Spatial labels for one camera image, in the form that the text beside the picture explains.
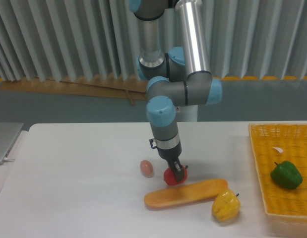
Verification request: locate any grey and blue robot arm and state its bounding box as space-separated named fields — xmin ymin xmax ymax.
xmin=129 ymin=0 xmax=222 ymax=184

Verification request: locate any yellow bell pepper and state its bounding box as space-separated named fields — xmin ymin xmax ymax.
xmin=211 ymin=189 xmax=241 ymax=222

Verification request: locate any red bell pepper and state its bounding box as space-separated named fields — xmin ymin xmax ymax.
xmin=164 ymin=166 xmax=188 ymax=186

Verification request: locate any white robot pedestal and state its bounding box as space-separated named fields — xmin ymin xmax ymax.
xmin=175 ymin=105 xmax=198 ymax=122

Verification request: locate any yellow woven basket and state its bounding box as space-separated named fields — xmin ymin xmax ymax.
xmin=249 ymin=123 xmax=307 ymax=221

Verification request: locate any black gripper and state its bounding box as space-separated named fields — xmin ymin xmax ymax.
xmin=157 ymin=145 xmax=185 ymax=184

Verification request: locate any white paper scrap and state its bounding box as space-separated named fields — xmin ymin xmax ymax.
xmin=272 ymin=147 xmax=284 ymax=154

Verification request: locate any brown egg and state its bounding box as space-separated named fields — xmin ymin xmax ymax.
xmin=140 ymin=160 xmax=154 ymax=178

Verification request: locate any long bread baguette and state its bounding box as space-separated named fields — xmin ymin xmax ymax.
xmin=143 ymin=178 xmax=228 ymax=209

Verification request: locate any brown cardboard sheet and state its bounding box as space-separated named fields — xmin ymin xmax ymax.
xmin=0 ymin=73 xmax=148 ymax=105

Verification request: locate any silver laptop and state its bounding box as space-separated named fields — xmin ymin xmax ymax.
xmin=0 ymin=122 xmax=23 ymax=165

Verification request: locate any green bell pepper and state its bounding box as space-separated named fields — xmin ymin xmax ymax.
xmin=270 ymin=161 xmax=303 ymax=190

